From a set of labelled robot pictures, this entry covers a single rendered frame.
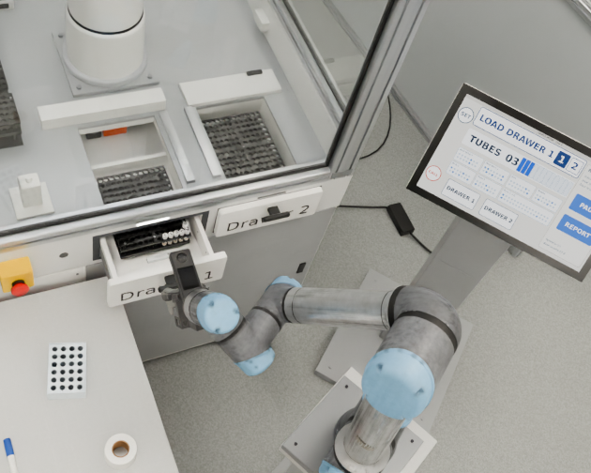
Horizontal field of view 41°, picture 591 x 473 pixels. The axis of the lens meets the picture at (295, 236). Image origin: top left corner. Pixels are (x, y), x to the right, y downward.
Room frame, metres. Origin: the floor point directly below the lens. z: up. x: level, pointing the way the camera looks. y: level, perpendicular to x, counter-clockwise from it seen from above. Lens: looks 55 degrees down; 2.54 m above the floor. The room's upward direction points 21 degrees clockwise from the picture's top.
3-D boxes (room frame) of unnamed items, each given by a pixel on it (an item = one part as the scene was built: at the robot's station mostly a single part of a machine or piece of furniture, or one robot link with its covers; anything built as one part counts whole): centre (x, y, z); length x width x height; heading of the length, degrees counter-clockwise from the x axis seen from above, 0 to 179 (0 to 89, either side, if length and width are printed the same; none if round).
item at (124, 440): (0.51, 0.19, 0.78); 0.07 x 0.07 x 0.04
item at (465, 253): (1.45, -0.50, 0.51); 0.50 x 0.45 x 1.02; 171
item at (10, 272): (0.77, 0.57, 0.88); 0.07 x 0.05 x 0.07; 131
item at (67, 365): (0.64, 0.38, 0.78); 0.12 x 0.08 x 0.04; 25
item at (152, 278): (0.90, 0.25, 0.87); 0.29 x 0.02 x 0.11; 131
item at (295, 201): (1.20, 0.09, 0.87); 0.29 x 0.02 x 0.11; 131
